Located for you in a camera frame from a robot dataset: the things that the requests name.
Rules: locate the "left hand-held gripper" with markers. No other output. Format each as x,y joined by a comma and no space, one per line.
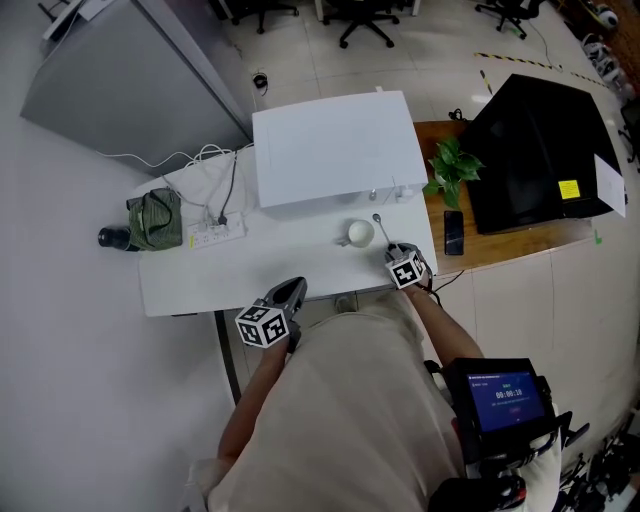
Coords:
272,305

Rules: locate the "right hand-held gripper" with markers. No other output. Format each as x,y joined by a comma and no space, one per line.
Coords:
407,270

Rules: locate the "metal spoon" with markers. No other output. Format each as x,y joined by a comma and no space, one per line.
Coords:
382,232

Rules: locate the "white cup container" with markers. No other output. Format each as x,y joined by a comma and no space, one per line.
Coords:
360,234

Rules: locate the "person's left forearm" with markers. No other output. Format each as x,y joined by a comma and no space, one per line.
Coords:
252,400

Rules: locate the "person's right forearm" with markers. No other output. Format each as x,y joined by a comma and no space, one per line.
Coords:
445,325

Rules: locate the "small white charger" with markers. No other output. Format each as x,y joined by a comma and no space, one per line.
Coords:
404,192

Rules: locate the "black smartphone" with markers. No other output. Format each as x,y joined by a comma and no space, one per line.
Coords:
453,232

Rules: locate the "black table leg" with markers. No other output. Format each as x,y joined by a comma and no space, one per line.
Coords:
227,355

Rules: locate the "white power strip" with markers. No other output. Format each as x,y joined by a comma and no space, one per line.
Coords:
217,235

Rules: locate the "green potted plant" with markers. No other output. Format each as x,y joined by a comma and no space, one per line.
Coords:
452,167

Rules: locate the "brown wooden table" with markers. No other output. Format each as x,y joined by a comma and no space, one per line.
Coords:
500,250

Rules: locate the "large white box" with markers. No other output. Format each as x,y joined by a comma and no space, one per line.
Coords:
335,150

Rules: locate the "person's beige shirt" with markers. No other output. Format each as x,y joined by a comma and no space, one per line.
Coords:
350,410

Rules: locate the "green fabric bag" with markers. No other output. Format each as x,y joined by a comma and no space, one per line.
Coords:
155,220

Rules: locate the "large black box appliance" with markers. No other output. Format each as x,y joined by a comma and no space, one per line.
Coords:
535,150

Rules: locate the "black screen device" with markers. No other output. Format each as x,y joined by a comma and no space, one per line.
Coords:
500,405

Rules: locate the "black cylindrical bottle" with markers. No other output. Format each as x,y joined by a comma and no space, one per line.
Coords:
112,237

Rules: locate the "white paper sheet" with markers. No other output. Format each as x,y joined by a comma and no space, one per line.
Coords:
610,182

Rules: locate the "black office chair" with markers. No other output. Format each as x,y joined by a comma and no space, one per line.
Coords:
507,15
260,12
362,20

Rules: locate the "grey metal cabinet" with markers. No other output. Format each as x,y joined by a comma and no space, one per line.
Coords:
125,80

